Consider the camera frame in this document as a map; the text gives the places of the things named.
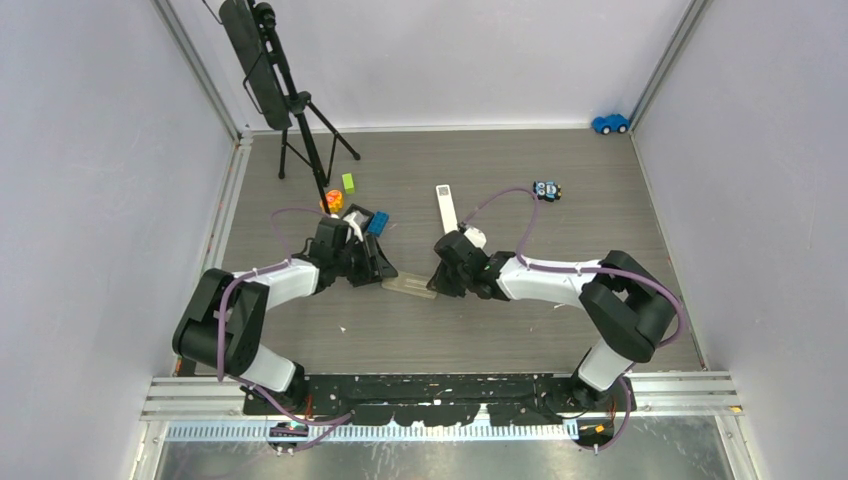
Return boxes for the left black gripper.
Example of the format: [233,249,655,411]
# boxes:
[333,234,396,288]

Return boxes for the short white remote control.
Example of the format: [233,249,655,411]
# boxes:
[381,271,437,299]

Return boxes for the long white remote control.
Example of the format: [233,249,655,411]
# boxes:
[435,184,459,234]

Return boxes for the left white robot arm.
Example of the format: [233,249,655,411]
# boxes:
[172,217,399,414]

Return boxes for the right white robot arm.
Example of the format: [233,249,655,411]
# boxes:
[427,231,683,411]

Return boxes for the blue lego brick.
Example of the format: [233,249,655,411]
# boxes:
[366,211,390,237]

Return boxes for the orange toy block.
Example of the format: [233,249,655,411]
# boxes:
[322,190,344,214]

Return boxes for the green toy block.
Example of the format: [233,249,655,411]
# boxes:
[342,173,356,194]

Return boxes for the small blue robot toy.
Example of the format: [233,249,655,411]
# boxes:
[532,181,562,202]

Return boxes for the black tripod stand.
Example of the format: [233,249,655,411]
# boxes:
[247,1,361,213]

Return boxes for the blue toy car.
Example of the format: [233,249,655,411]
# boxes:
[591,114,630,135]

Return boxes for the black light panel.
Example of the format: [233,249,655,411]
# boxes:
[218,0,291,131]

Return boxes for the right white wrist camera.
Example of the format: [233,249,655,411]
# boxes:
[462,226,487,249]

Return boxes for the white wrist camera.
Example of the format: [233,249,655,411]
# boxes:
[462,226,487,249]
[341,204,375,243]

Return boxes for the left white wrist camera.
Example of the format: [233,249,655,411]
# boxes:
[341,204,375,243]

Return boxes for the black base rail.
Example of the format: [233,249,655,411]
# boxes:
[243,373,635,427]

